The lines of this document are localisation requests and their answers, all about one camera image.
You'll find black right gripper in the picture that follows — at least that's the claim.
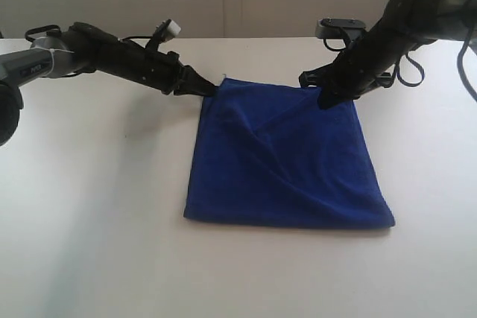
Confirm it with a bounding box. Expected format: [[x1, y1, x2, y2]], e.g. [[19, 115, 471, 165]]
[[298, 0, 433, 110]]

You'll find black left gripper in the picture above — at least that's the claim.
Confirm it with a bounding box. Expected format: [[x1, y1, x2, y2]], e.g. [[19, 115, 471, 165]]
[[69, 22, 218, 97]]

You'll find blue microfiber towel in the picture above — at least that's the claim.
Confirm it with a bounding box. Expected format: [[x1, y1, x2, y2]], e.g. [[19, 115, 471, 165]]
[[183, 78, 395, 230]]

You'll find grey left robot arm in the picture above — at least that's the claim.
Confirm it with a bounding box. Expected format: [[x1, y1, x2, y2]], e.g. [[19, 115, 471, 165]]
[[1, 19, 217, 144]]

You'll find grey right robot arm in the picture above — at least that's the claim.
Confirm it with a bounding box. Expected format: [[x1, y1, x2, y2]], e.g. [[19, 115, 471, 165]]
[[299, 0, 476, 109]]

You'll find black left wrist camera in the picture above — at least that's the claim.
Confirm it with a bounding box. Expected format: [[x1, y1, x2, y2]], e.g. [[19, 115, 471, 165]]
[[145, 19, 181, 51]]

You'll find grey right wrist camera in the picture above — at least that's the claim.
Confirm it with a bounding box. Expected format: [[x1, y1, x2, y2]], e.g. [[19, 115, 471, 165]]
[[315, 18, 366, 40]]

